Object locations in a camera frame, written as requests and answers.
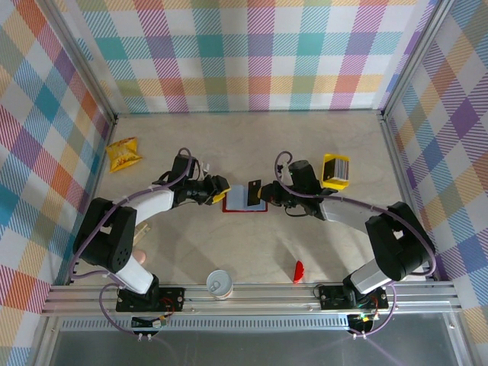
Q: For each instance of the small wiring connector board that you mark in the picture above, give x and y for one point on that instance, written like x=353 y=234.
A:
x=362 y=322
x=150 y=323

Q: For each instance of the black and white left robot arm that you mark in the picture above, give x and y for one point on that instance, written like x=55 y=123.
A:
x=110 y=236

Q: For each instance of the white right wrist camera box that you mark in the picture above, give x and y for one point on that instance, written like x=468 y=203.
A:
x=285 y=169

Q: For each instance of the dark credit card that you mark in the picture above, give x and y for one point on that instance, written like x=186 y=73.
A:
x=253 y=192

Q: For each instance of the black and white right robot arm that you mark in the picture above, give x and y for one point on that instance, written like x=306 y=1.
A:
x=396 y=244

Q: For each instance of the yellow snack bag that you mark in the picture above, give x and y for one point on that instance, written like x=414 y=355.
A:
x=122 y=154

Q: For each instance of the stack of credit cards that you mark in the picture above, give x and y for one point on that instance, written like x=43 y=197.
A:
x=337 y=169

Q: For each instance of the red plastic slice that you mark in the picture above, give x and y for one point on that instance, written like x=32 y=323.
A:
x=299 y=271

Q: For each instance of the grey metal sheet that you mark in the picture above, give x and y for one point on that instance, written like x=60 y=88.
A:
x=248 y=348

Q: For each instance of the small pink rounded object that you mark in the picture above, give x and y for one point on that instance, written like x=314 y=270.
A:
x=142 y=257

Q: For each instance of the aluminium side rail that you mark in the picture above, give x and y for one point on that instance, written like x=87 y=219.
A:
x=400 y=167
x=100 y=167

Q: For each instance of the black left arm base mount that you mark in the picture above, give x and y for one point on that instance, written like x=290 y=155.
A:
x=171 y=299

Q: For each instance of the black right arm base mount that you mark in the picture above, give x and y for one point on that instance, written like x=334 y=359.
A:
x=331 y=299

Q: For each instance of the yellow plastic card tray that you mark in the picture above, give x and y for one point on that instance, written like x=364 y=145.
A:
x=328 y=185

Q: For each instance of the white tin can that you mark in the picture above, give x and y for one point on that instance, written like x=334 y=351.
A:
x=219 y=284

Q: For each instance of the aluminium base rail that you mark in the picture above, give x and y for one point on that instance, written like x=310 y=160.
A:
x=267 y=301

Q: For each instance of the perforated metal strip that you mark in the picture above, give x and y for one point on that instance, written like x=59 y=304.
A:
x=248 y=325

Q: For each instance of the red leather card holder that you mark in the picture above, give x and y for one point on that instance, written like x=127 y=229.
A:
x=236 y=200

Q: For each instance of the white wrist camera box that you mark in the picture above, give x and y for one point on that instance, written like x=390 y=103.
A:
x=285 y=169
x=204 y=169

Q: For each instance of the aluminium frame post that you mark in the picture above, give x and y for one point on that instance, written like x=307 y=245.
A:
x=76 y=61
x=415 y=61

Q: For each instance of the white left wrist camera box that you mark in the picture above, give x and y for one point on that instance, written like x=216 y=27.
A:
x=204 y=169

